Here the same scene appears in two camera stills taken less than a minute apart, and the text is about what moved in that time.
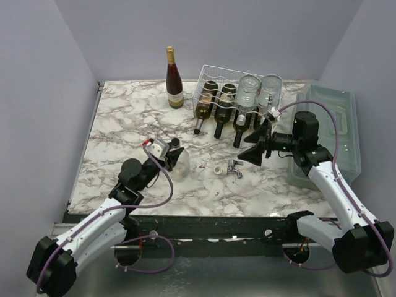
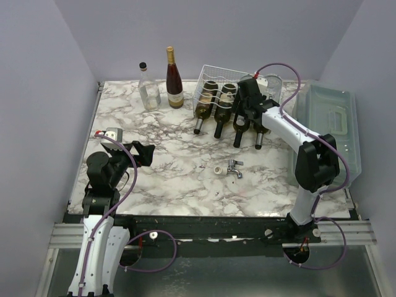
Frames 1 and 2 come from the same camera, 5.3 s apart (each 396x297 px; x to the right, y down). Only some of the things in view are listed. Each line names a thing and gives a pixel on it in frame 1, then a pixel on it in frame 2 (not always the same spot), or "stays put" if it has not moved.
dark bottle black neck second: (224, 107) stays put
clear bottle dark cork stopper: (181, 171) -> (149, 90)
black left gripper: (172, 158) -> (145, 153)
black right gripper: (266, 144) -> (244, 101)
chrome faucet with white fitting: (224, 170) stays put
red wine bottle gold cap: (174, 81) stays put
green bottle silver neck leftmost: (205, 103) stays put
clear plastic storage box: (335, 107) stays put
